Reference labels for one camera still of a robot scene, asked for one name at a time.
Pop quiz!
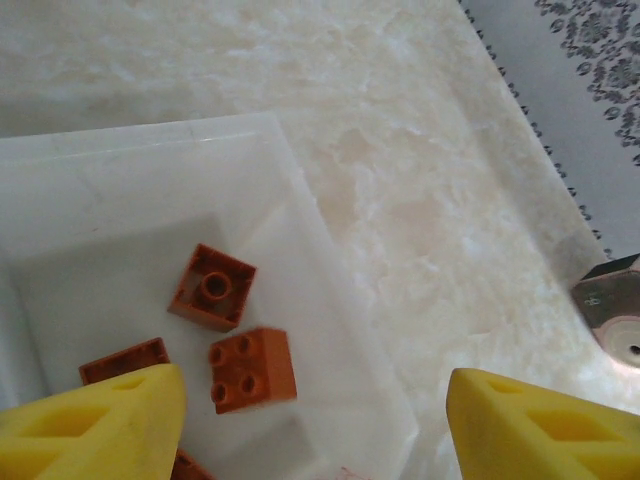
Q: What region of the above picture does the white plastic bin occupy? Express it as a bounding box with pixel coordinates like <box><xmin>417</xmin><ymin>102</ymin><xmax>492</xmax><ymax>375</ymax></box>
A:
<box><xmin>0</xmin><ymin>110</ymin><xmax>421</xmax><ymax>480</ymax></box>

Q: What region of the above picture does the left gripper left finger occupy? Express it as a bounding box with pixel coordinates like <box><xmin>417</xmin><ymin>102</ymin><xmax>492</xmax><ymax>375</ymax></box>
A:
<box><xmin>0</xmin><ymin>363</ymin><xmax>189</xmax><ymax>480</ymax></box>

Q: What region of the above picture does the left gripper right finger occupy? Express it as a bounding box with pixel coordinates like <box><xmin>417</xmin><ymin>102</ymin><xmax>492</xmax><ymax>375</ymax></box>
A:
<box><xmin>445</xmin><ymin>367</ymin><xmax>640</xmax><ymax>480</ymax></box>

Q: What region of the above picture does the pink plastic toy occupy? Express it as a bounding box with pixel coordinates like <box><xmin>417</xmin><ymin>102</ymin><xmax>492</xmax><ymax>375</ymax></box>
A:
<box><xmin>571</xmin><ymin>252</ymin><xmax>640</xmax><ymax>374</ymax></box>

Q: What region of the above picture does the orange lego brick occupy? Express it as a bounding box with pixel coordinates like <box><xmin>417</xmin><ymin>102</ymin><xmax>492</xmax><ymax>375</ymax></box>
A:
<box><xmin>78</xmin><ymin>337</ymin><xmax>171</xmax><ymax>386</ymax></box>
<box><xmin>172</xmin><ymin>447</ymin><xmax>216</xmax><ymax>480</ymax></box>
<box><xmin>167</xmin><ymin>243</ymin><xmax>258</xmax><ymax>334</ymax></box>
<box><xmin>208</xmin><ymin>327</ymin><xmax>299</xmax><ymax>416</ymax></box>

